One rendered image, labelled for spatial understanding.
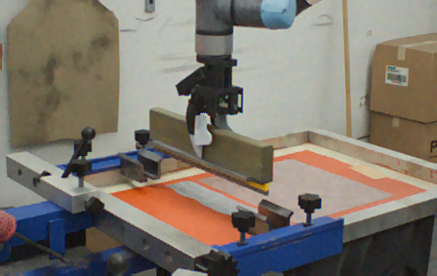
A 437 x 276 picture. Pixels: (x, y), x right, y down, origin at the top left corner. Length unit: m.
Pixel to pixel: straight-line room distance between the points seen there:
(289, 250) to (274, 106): 3.12
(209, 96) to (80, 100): 2.20
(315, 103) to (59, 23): 1.70
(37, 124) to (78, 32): 0.43
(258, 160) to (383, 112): 3.48
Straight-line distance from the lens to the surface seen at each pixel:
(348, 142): 2.26
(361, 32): 5.06
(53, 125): 3.85
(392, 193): 2.00
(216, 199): 1.89
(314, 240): 1.63
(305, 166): 2.16
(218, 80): 1.70
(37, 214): 1.59
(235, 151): 1.69
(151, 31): 4.10
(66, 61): 3.83
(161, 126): 1.89
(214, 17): 1.68
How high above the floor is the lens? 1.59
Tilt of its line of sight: 15 degrees down
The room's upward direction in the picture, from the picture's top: 1 degrees clockwise
